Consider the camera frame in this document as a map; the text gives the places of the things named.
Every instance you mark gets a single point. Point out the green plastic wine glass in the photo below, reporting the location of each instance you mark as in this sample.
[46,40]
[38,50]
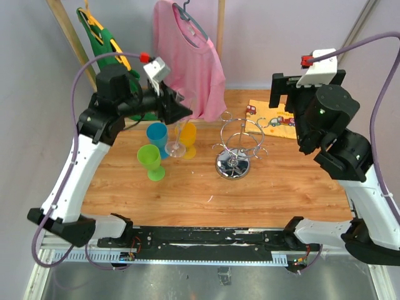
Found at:
[150,158]

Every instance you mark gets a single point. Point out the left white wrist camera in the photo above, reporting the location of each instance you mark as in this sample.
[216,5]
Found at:
[156,72]

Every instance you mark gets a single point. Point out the clear wine glass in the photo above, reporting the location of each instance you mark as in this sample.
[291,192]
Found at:
[187,98]

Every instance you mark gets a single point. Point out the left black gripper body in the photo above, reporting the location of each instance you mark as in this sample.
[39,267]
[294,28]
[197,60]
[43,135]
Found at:
[143,101]

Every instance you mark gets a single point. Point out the blue plastic wine glass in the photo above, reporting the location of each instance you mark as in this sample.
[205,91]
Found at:
[157,134]

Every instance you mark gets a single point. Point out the grey clothes hanger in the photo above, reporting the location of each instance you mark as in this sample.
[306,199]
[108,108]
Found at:
[187,27]

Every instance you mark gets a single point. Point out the orange plastic wine glass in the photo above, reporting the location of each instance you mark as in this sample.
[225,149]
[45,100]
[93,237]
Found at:
[188,138]

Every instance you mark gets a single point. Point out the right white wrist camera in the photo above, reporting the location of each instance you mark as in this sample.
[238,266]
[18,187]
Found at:
[318,73]

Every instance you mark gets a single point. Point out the yellow clothes hanger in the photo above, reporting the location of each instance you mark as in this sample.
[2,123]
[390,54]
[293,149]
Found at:
[112,43]

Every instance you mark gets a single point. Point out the green vest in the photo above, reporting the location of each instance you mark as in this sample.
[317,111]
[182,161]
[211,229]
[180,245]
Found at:
[103,43]

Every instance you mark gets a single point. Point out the pink t-shirt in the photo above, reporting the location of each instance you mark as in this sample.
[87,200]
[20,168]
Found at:
[196,69]

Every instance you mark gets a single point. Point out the aluminium frame rail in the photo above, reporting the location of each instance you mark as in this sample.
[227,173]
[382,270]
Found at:
[114,259]

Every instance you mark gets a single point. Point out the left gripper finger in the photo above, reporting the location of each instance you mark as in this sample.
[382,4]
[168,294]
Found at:
[175,114]
[171,98]

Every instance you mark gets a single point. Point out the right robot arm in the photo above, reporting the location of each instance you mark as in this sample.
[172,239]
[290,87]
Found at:
[372,234]

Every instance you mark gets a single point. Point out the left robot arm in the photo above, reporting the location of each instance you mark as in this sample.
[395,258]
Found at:
[97,129]

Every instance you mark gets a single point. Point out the chrome wine glass rack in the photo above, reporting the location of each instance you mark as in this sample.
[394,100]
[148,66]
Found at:
[239,148]

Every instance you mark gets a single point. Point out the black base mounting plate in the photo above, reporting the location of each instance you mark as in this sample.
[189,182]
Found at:
[206,243]

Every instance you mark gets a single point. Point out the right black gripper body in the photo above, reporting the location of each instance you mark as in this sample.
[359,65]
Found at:
[296,101]

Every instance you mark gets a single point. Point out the yellow printed folded cloth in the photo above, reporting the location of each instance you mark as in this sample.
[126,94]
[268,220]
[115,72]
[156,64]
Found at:
[274,122]

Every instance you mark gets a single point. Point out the wooden clothes rack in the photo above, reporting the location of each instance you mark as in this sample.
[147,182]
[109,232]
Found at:
[70,34]

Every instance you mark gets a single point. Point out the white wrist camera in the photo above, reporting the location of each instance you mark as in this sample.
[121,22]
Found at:
[318,73]
[156,72]

